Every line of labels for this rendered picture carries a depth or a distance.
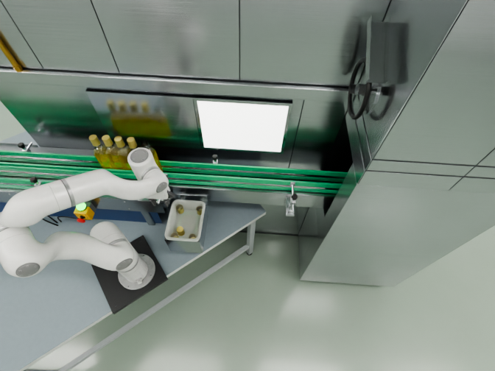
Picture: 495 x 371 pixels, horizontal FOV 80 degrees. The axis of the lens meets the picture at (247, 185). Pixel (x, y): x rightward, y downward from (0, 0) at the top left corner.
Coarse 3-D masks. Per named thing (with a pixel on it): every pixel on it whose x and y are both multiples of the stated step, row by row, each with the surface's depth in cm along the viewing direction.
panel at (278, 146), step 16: (208, 112) 134; (224, 112) 134; (240, 112) 133; (256, 112) 132; (272, 112) 132; (208, 128) 143; (224, 128) 142; (240, 128) 142; (256, 128) 141; (272, 128) 140; (208, 144) 153; (224, 144) 152; (240, 144) 151; (256, 144) 150; (272, 144) 150
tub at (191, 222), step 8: (176, 200) 154; (184, 200) 155; (192, 200) 155; (184, 208) 159; (192, 208) 159; (200, 208) 158; (176, 216) 157; (184, 216) 157; (192, 216) 157; (200, 216) 158; (168, 224) 147; (176, 224) 155; (184, 224) 155; (192, 224) 155; (200, 224) 147; (168, 232) 146; (176, 232) 152; (192, 232) 153; (200, 232) 145; (176, 240) 143; (184, 240) 143; (192, 240) 143
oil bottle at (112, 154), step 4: (116, 148) 142; (108, 152) 140; (112, 152) 140; (116, 152) 141; (108, 156) 142; (112, 156) 142; (116, 156) 142; (112, 160) 145; (116, 160) 145; (120, 160) 145; (112, 164) 147; (116, 164) 147; (120, 164) 147; (116, 168) 150; (120, 168) 150
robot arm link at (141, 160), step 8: (136, 152) 103; (144, 152) 103; (128, 160) 101; (136, 160) 101; (144, 160) 101; (152, 160) 104; (136, 168) 101; (144, 168) 102; (152, 168) 104; (136, 176) 106
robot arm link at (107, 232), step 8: (104, 224) 127; (112, 224) 129; (96, 232) 124; (104, 232) 124; (112, 232) 125; (120, 232) 129; (104, 240) 122; (112, 240) 122; (136, 256) 140; (136, 264) 141
